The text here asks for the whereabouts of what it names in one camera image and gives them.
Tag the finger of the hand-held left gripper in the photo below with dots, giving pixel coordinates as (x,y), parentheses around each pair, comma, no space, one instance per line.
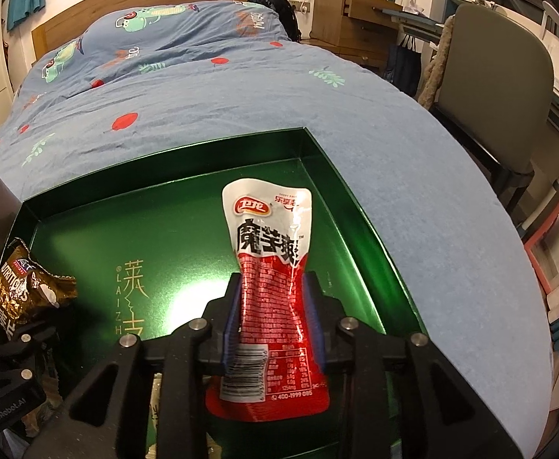
(30,337)

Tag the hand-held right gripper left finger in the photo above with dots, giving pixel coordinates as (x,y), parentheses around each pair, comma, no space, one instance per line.
(231,334)

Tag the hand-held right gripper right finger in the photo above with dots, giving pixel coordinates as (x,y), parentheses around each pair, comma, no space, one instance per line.
(316,334)

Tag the brown crinkled snack packet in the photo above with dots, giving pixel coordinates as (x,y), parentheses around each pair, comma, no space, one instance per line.
(16,287)

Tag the green box tray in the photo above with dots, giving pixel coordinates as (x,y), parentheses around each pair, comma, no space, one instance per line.
(164,248)

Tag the red and white snack packet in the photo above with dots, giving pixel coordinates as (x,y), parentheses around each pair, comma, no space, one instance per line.
(269,229)

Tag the dark blue bag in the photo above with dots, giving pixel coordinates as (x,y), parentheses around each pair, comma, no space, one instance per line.
(403,67)

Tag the grey chair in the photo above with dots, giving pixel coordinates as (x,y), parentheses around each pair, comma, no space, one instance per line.
(494,81)

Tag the wooden cabinet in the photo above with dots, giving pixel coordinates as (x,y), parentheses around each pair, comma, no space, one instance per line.
(351,24)

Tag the teal edged desk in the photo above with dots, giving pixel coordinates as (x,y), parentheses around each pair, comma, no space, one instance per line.
(413,19)

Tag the black backpack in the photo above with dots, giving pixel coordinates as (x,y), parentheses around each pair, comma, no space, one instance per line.
(272,5)

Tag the white wall socket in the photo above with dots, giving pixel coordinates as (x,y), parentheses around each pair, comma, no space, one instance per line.
(302,7)

